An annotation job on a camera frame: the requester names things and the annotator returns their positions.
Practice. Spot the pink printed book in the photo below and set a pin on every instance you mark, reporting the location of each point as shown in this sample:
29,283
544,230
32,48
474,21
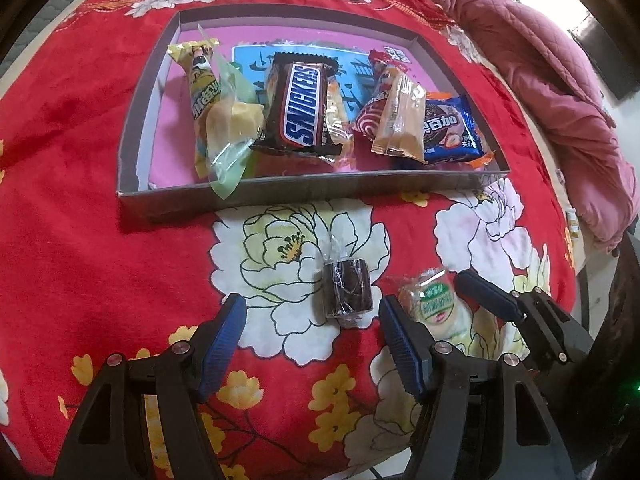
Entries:
310,39

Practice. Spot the grey cardboard box tray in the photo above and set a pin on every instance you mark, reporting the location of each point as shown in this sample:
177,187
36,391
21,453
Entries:
300,192

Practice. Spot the orange clear pastry packet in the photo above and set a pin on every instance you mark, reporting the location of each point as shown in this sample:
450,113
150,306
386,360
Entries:
486,160

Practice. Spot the yellow cartoon snack bar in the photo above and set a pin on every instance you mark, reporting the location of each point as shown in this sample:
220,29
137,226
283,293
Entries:
200,85

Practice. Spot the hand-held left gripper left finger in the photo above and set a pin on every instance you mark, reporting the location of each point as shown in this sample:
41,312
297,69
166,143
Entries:
220,350

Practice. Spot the black screen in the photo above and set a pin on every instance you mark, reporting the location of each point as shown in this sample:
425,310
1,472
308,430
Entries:
610,55

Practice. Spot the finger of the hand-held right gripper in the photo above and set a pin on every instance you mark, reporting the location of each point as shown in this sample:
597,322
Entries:
490,295

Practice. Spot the orange wafer packet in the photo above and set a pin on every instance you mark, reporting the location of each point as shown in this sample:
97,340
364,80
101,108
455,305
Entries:
400,120

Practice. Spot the red swirl snack packet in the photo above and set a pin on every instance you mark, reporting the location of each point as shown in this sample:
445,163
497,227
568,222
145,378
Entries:
370,115

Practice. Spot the red floral blanket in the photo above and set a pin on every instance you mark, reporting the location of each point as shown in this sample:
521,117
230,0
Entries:
75,185

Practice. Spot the green clear cake packet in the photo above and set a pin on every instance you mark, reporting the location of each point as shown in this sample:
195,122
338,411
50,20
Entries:
235,125

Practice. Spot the pink quilt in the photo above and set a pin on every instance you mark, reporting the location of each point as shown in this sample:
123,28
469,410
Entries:
525,60

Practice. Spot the green label round cake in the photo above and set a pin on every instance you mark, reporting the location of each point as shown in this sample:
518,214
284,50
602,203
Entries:
440,310

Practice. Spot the brown chocolate bar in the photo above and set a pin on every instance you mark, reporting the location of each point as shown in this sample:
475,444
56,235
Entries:
300,105

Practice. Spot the clear bag of yellow puffs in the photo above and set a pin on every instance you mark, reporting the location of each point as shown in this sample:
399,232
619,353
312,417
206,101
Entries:
340,130

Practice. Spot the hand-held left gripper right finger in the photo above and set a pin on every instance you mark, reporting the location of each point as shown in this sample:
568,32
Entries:
402,350

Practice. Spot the dark brownie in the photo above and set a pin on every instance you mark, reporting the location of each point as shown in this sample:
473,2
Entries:
345,285

